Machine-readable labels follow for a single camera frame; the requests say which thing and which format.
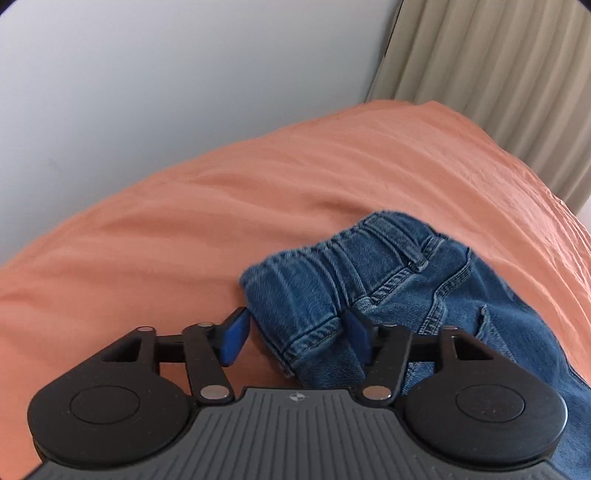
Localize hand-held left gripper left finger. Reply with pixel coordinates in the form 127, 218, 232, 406
99, 307, 250, 404

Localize orange bed sheet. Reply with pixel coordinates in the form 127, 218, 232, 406
0, 99, 591, 480

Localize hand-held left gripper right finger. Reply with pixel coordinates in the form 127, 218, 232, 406
341, 308, 496, 404

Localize beige curtain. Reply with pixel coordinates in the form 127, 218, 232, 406
367, 0, 591, 215

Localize blue denim pants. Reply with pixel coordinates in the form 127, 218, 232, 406
239, 210, 591, 480

